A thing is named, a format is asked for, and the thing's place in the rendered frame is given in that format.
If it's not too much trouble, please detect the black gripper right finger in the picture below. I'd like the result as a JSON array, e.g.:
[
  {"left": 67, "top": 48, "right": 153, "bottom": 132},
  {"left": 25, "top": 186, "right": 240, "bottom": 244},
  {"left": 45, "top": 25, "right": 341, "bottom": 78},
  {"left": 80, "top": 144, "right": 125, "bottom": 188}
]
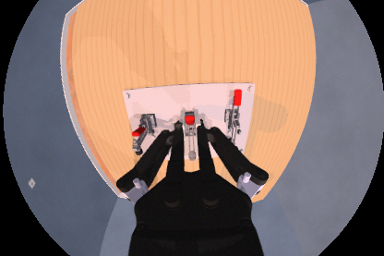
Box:
[{"left": 194, "top": 109, "right": 269, "bottom": 206}]

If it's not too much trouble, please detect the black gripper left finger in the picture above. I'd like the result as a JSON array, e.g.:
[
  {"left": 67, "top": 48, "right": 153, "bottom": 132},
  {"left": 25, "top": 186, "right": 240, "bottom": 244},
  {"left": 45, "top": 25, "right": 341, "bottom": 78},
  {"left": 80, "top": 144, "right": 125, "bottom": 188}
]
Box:
[{"left": 116, "top": 110, "right": 186, "bottom": 207}]

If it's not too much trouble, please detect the white fixture plate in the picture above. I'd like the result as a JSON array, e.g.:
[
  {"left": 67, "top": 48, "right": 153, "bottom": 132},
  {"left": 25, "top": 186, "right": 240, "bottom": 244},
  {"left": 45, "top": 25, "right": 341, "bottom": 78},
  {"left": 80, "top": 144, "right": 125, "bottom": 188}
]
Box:
[{"left": 123, "top": 82, "right": 255, "bottom": 156}]

